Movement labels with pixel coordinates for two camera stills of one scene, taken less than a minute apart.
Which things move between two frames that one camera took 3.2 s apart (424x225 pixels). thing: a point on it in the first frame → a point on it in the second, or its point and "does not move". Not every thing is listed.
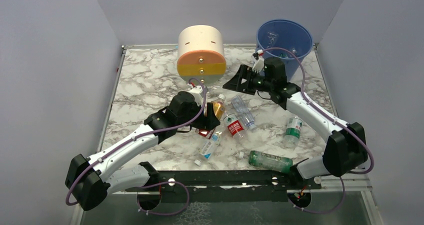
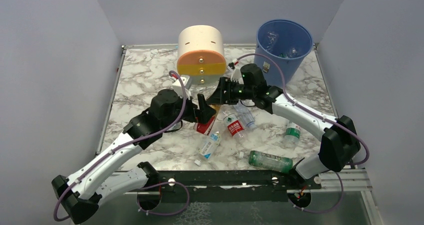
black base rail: [227, 186] does not move
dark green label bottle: [288, 54] does not move
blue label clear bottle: [272, 37] does not move
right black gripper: [245, 79] → [228, 91]
